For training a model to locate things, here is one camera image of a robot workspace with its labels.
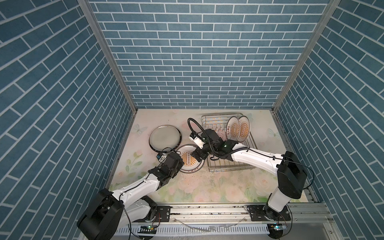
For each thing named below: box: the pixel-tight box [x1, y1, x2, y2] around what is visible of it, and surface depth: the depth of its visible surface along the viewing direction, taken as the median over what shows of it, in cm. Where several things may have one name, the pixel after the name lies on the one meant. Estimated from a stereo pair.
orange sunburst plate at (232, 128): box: [225, 116, 240, 141], surface depth 101 cm
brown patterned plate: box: [237, 115, 251, 143], surface depth 98 cm
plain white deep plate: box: [149, 125, 182, 153], surface depth 101 cm
